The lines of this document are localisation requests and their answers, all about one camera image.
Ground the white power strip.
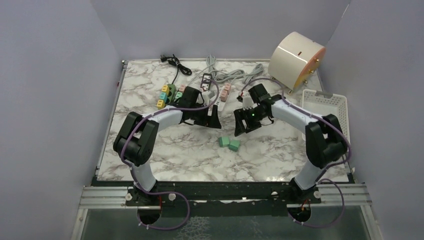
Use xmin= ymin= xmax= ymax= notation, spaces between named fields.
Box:
xmin=214 ymin=99 xmax=226 ymax=112

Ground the green power strip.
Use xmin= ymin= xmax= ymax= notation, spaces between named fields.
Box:
xmin=165 ymin=84 xmax=177 ymax=105

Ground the white plastic basket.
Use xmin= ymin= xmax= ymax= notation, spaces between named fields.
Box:
xmin=299 ymin=88 xmax=351 ymax=153

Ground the yellow plug lower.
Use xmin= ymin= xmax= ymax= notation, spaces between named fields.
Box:
xmin=156 ymin=99 xmax=166 ymax=110

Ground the black power strip middle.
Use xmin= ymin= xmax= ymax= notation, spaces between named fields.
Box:
xmin=200 ymin=73 xmax=213 ymax=92

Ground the black power cable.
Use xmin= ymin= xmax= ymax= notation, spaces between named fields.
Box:
xmin=160 ymin=54 xmax=193 ymax=84

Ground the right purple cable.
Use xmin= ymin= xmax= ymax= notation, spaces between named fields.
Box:
xmin=236 ymin=77 xmax=351 ymax=229

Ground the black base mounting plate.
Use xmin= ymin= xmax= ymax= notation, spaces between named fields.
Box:
xmin=91 ymin=180 xmax=322 ymax=218

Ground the yellow plug upper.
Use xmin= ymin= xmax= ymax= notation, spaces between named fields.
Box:
xmin=161 ymin=85 xmax=170 ymax=94

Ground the green plug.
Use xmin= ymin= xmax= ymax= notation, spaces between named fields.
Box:
xmin=174 ymin=91 xmax=183 ymax=102
xmin=228 ymin=139 xmax=241 ymax=152
xmin=218 ymin=136 xmax=231 ymax=148

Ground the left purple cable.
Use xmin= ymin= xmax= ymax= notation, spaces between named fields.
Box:
xmin=119 ymin=78 xmax=221 ymax=231

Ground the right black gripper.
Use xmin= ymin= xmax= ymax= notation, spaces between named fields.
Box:
xmin=233 ymin=106 xmax=267 ymax=137

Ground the blue plug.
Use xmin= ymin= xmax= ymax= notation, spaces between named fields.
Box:
xmin=159 ymin=92 xmax=168 ymax=102

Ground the purple cable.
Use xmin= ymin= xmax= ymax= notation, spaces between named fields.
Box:
xmin=236 ymin=77 xmax=351 ymax=229
xmin=119 ymin=78 xmax=221 ymax=231

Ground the yellow plug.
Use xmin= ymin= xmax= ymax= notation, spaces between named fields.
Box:
xmin=156 ymin=99 xmax=166 ymax=110
xmin=161 ymin=85 xmax=170 ymax=94

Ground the beige cylindrical container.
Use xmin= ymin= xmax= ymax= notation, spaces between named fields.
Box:
xmin=267 ymin=31 xmax=327 ymax=92

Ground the pink plug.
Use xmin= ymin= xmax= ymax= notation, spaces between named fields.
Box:
xmin=223 ymin=82 xmax=231 ymax=92
xmin=219 ymin=90 xmax=229 ymax=102
xmin=178 ymin=84 xmax=186 ymax=93

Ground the pink plug on black strip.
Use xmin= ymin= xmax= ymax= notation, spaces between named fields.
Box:
xmin=178 ymin=84 xmax=186 ymax=93

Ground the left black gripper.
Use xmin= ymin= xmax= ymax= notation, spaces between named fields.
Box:
xmin=189 ymin=102 xmax=221 ymax=129

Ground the grey coiled cable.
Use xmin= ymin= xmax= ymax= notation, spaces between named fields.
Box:
xmin=190 ymin=54 xmax=246 ymax=84

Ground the green plug on black strip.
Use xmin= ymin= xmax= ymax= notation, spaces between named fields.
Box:
xmin=174 ymin=91 xmax=183 ymax=102

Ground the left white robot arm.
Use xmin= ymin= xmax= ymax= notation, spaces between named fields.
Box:
xmin=113 ymin=86 xmax=222 ymax=206

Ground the aluminium rail frame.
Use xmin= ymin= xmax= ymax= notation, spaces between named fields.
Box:
xmin=71 ymin=181 xmax=382 ymax=240

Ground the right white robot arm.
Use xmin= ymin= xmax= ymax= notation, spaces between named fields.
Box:
xmin=233 ymin=83 xmax=349 ymax=204

